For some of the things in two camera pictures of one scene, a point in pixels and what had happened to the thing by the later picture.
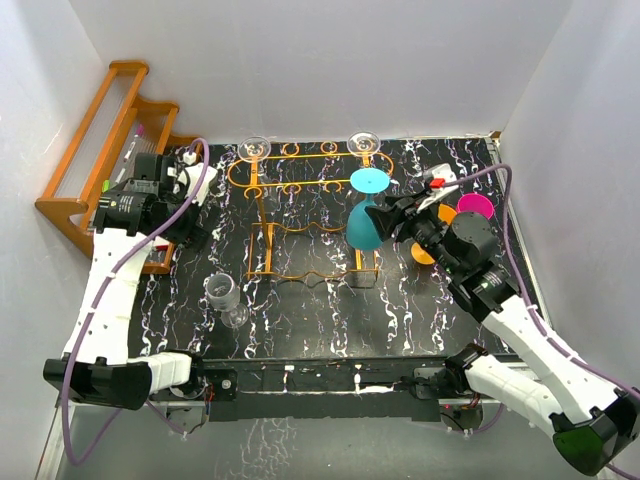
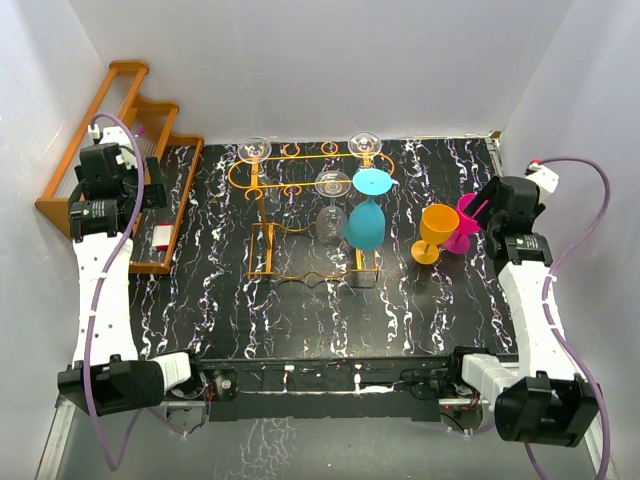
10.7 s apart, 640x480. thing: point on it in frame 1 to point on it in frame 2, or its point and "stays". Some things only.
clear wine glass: [223, 294] to [332, 225]
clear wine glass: [365, 144] stays
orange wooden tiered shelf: [118, 127] stays
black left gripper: [192, 236] to [152, 196]
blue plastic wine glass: [361, 230] stays
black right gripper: [387, 219] to [479, 200]
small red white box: [161, 244] stays
